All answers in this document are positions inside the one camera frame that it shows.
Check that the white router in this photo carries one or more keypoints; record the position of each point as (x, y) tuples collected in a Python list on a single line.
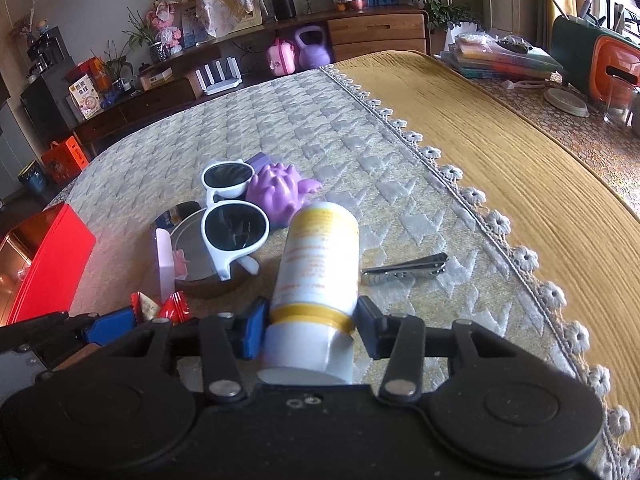
[(217, 80)]

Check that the teal bin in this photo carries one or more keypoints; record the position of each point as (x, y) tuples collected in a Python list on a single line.
[(32, 178)]

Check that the small potted plant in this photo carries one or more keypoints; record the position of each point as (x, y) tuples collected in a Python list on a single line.
[(150, 45)]

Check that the small wooden box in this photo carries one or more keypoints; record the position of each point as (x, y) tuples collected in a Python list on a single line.
[(157, 80)]

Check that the stack of books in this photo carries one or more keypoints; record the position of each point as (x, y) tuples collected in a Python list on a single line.
[(500, 60)]

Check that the golden yellow table runner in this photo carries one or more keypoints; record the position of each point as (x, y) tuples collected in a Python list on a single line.
[(525, 170)]

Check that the white shallow dish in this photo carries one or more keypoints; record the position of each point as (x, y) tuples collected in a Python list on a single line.
[(565, 101)]

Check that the small dark blue tin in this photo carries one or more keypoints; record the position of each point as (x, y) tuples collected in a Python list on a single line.
[(172, 216)]

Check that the yellow printed box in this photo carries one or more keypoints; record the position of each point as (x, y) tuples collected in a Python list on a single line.
[(85, 97)]

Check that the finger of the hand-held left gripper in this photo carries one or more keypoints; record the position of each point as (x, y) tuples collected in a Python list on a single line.
[(107, 327)]

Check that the small purple block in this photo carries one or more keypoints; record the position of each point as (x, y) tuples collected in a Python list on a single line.
[(261, 161)]

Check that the metal nail clipper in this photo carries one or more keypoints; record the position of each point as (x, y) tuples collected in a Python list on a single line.
[(405, 269)]

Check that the patterned lace tablecloth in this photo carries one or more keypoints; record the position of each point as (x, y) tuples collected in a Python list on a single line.
[(590, 155)]

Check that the orange tissue box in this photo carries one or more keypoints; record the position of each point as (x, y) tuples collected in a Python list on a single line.
[(612, 67)]

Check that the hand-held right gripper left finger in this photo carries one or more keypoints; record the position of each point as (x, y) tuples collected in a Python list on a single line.
[(252, 329)]

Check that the black coffee machine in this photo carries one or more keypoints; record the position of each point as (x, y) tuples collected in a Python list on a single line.
[(45, 50)]

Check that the orange gift box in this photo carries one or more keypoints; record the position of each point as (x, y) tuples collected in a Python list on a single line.
[(65, 160)]

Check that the purple kettlebell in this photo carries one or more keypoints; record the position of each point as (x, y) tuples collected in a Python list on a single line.
[(312, 50)]

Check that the green storage container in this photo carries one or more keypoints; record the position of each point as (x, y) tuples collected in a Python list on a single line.
[(570, 40)]

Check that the clear glass cup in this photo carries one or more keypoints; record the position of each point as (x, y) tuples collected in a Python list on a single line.
[(620, 102)]

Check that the pink toy case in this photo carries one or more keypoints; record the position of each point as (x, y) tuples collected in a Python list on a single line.
[(280, 60)]

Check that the pink white box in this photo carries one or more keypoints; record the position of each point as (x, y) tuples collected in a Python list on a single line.
[(165, 265)]

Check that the red tin box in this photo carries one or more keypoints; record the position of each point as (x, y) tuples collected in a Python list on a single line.
[(45, 270)]

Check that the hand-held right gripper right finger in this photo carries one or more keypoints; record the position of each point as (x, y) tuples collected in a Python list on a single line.
[(368, 329)]

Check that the wooden tv cabinet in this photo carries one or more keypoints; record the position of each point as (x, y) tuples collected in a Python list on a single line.
[(380, 30)]

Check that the white sunglasses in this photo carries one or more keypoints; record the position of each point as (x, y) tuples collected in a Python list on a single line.
[(234, 227)]

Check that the pink doll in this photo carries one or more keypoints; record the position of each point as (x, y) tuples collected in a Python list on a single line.
[(165, 25)]

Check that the red candy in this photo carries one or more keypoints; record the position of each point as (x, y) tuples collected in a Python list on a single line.
[(145, 306), (175, 307)]

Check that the white yellow spray bottle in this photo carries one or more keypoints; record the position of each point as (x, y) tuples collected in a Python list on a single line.
[(315, 280)]

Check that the black mini fridge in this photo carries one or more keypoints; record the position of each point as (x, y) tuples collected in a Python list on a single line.
[(47, 105)]

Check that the green plant in white pot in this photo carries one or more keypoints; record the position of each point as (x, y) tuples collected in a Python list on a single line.
[(445, 15)]

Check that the black speaker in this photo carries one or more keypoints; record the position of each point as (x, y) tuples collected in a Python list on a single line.
[(282, 2)]

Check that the purple monster toy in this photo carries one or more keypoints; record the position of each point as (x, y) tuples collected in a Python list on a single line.
[(277, 195)]

